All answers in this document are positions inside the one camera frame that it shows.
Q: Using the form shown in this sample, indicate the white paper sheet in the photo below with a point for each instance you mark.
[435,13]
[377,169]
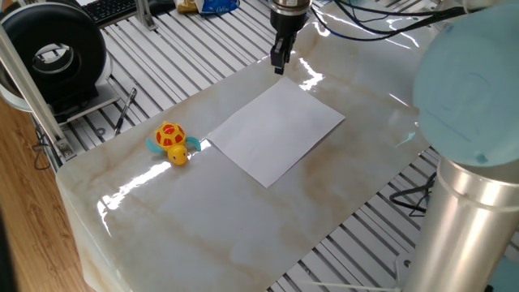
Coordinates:
[275,130]

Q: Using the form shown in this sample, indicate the aluminium frame bar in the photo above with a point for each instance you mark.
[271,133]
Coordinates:
[32,93]

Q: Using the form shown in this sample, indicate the black pen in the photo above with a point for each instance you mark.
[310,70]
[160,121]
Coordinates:
[125,109]

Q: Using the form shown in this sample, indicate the marble pattern table mat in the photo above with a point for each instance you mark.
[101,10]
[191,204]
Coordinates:
[202,227]

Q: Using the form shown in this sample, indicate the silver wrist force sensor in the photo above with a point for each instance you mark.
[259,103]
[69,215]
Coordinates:
[291,7]

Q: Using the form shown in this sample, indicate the short aluminium post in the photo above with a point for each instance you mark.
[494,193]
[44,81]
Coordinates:
[145,16]

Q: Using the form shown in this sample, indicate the yellow toy turtle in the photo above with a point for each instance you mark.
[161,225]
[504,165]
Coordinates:
[170,136]

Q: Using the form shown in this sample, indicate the black round fan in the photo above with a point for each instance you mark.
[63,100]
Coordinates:
[87,44]

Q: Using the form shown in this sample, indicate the yellow snack bag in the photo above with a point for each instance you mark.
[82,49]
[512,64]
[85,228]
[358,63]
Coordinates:
[187,6]

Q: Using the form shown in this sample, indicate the blue snack bag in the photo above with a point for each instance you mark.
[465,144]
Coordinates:
[219,7]

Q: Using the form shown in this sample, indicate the black keyboard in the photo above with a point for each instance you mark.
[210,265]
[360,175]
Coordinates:
[109,10]

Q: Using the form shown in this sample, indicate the metal washer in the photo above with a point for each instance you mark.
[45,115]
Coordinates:
[97,131]

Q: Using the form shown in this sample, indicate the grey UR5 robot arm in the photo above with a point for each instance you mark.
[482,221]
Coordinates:
[466,227]

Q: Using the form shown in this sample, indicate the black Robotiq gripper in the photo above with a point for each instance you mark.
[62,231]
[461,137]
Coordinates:
[290,24]

